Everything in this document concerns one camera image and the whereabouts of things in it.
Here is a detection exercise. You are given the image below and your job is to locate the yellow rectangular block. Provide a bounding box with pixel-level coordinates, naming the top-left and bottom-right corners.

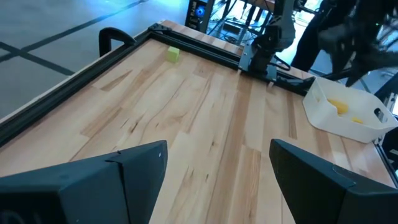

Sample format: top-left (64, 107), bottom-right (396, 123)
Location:
top-left (326, 98), bottom-right (349, 115)

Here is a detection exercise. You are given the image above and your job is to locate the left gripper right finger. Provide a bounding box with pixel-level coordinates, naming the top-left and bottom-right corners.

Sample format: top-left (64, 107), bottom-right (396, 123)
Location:
top-left (269, 138), bottom-right (398, 224)

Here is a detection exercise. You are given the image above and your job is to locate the black computer tower blue fan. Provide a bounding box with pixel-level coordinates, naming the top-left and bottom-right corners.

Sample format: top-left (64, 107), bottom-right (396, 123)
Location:
top-left (185, 0), bottom-right (215, 34)

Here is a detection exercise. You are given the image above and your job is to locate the white plastic bin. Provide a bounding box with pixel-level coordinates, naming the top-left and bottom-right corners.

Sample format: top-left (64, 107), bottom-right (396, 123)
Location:
top-left (302, 77), bottom-right (398, 144)

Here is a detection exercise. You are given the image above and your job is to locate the green cube block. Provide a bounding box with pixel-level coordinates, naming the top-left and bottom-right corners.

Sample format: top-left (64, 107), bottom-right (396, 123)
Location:
top-left (165, 45), bottom-right (181, 64)

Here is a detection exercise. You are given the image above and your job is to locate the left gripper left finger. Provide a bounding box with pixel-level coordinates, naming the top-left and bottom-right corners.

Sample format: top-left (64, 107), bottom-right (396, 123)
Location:
top-left (0, 139), bottom-right (169, 224)

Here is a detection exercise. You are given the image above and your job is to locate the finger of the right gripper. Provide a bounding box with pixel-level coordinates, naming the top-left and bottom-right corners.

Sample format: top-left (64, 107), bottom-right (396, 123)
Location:
top-left (345, 52), bottom-right (398, 86)

